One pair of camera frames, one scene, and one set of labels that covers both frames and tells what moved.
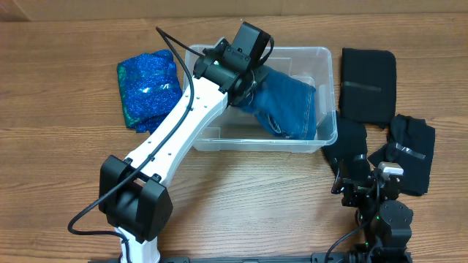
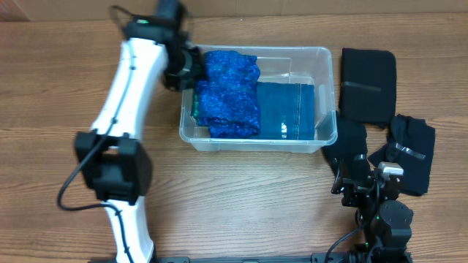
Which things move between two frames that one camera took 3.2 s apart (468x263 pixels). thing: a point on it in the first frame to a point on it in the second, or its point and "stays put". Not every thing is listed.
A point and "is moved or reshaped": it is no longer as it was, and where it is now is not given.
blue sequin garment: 149,88 is moved or reshaped
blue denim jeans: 285,106 is moved or reshaped
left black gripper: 262,71 to 199,74
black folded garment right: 410,144 stays put
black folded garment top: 368,86 stays put
